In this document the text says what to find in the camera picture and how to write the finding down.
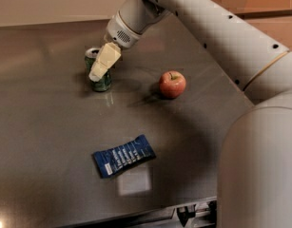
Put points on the red apple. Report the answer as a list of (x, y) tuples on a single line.
[(172, 84)]

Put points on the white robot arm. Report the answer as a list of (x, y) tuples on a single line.
[(255, 169)]

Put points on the blue snack wrapper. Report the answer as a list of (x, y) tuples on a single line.
[(118, 159)]

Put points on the green soda can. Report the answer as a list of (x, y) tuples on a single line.
[(105, 83)]

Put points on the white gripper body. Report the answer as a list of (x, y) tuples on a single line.
[(121, 32)]

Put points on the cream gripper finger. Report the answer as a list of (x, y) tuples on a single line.
[(108, 55)]

